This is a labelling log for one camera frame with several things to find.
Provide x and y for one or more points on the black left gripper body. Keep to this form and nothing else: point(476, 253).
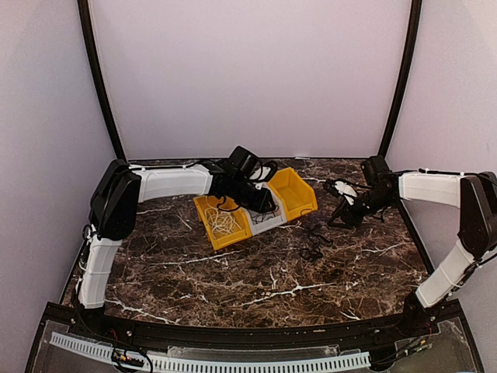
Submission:
point(252, 202)

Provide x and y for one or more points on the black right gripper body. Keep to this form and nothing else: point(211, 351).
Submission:
point(359, 216)

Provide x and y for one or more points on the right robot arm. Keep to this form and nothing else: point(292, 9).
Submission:
point(470, 197)

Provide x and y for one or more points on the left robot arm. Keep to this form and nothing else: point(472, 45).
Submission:
point(241, 177)

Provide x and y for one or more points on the white plastic bin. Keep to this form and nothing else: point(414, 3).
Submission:
point(260, 223)

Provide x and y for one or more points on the right yellow plastic bin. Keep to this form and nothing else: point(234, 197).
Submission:
point(298, 198)

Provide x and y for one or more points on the yellow plastic bin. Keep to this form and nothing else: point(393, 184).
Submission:
point(225, 222)
point(298, 198)

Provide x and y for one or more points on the left yellow plastic bin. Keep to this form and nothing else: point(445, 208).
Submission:
point(225, 222)

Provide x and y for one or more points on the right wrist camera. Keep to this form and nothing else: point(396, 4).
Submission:
point(338, 188)

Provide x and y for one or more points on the black front rail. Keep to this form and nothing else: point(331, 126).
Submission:
point(372, 333)

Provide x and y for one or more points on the white slotted cable duct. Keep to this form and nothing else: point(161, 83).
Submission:
point(182, 359)

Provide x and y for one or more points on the right black frame post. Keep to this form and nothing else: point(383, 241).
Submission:
point(403, 75)

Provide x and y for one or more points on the black frame post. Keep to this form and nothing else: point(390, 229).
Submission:
point(97, 77)
point(403, 75)

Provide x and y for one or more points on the left black frame post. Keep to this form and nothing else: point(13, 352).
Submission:
point(97, 77)

